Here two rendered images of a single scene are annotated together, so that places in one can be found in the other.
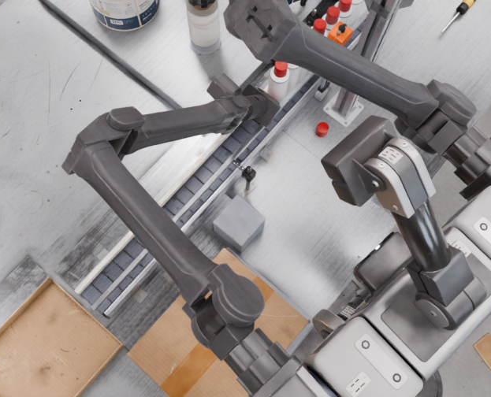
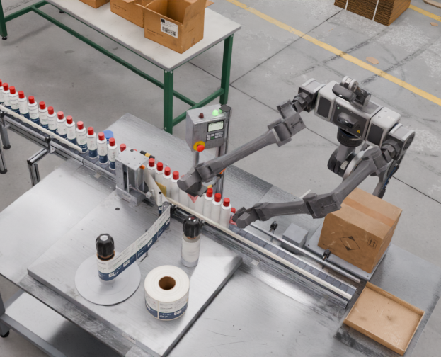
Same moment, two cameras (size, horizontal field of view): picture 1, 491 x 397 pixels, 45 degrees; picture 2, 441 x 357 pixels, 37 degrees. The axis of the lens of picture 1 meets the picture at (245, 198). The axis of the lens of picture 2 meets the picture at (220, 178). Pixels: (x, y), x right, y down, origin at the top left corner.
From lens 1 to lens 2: 2.59 m
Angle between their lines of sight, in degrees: 50
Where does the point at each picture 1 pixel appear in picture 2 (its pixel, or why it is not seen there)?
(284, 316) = not seen: hidden behind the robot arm
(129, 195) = (347, 182)
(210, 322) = (381, 160)
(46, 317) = (364, 321)
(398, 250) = (344, 115)
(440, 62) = (184, 168)
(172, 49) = (197, 275)
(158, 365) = (383, 228)
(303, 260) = (301, 218)
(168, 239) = (359, 171)
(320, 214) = not seen: hidden behind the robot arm
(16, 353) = (386, 332)
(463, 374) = not seen: hidden behind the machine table
